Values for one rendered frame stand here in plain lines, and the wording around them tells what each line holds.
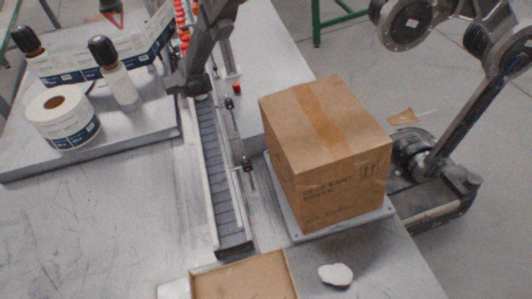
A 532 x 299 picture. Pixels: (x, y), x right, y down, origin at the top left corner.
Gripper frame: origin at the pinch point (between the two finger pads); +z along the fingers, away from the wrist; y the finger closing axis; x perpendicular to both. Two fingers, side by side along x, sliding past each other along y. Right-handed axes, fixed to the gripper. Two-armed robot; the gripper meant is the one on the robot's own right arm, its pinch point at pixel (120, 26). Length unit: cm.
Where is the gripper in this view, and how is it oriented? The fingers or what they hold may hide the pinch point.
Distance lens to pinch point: 142.6
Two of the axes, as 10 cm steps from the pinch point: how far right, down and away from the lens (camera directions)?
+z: 1.2, 6.8, 7.2
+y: 2.6, 6.8, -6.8
